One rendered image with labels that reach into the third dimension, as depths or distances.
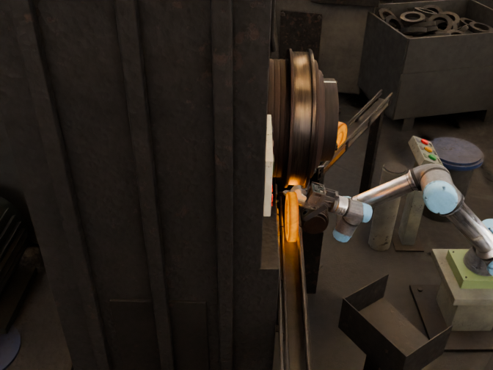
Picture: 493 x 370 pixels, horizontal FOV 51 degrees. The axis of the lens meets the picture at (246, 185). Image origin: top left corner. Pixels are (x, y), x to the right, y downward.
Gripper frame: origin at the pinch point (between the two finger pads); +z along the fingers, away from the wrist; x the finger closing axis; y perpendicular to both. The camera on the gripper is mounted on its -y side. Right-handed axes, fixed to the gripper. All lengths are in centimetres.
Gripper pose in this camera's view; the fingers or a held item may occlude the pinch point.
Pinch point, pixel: (285, 194)
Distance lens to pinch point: 205.6
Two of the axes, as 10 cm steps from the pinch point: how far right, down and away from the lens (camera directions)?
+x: -0.2, 5.7, -8.2
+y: 3.2, -7.7, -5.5
